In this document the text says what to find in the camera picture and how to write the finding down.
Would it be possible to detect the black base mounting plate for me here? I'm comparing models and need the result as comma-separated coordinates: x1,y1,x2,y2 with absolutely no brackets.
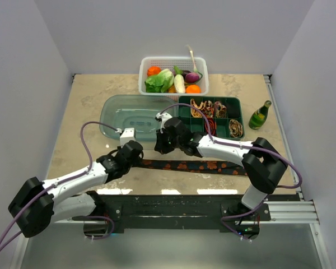
78,192,301,235

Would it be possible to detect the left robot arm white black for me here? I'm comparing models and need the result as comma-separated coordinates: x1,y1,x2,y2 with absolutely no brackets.
8,140,143,238

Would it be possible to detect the dark red patterned rolled tie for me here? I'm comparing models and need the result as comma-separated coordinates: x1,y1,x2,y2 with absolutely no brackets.
202,100,214,118

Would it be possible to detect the red black rolled tie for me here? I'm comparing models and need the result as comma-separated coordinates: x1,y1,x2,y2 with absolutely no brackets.
204,118,217,136

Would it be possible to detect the purple cable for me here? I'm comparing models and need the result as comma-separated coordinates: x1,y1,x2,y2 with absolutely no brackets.
0,120,123,263
159,103,303,189

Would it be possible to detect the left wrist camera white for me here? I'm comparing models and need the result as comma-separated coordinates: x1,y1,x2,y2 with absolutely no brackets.
115,128,136,147

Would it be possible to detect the clear teal plastic bin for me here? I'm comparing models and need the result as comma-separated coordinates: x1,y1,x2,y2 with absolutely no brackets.
100,95,174,142

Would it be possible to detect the white green onion toy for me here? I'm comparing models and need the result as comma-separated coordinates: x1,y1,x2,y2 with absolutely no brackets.
186,45,198,72

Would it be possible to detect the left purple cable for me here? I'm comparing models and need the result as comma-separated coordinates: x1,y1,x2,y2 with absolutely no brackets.
0,120,123,263

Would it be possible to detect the white radish toy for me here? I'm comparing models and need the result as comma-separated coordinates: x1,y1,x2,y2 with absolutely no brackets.
174,74,185,94

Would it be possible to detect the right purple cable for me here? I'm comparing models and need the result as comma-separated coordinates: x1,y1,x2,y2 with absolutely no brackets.
159,103,303,189

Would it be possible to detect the purple gold rolled tie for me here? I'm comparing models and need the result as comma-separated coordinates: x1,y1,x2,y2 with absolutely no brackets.
214,101,227,118

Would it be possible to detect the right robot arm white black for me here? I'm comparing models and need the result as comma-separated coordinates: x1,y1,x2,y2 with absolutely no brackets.
155,113,287,220

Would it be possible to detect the purple turnip toy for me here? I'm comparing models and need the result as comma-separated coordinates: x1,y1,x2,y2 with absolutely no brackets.
184,72,200,84

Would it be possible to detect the dark floral orange tie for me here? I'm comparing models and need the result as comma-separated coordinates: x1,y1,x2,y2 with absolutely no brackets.
134,159,248,177

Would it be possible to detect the green compartment organizer tray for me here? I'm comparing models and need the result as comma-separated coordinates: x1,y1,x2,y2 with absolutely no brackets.
179,96,245,140

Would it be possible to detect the green glass bottle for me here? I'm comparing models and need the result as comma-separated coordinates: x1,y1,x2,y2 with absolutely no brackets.
249,100,272,129

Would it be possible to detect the orange fruit toy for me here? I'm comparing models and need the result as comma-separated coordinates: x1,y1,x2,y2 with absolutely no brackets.
185,85,201,94

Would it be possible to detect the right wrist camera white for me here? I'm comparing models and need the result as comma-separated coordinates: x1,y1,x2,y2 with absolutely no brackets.
155,112,172,133

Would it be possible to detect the brown patterned rolled tie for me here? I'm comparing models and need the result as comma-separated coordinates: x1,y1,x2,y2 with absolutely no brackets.
228,119,244,138

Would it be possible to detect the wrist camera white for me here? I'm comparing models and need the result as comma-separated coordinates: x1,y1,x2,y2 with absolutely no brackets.
155,112,172,133
115,128,136,147

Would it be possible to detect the yellow rolled tie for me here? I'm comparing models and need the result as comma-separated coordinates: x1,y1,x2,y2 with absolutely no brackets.
190,99,204,118

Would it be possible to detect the white perforated basket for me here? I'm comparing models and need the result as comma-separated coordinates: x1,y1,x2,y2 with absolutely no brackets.
138,56,209,101

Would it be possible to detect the green lettuce toy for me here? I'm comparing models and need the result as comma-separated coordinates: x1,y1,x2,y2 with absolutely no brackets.
144,69,174,93

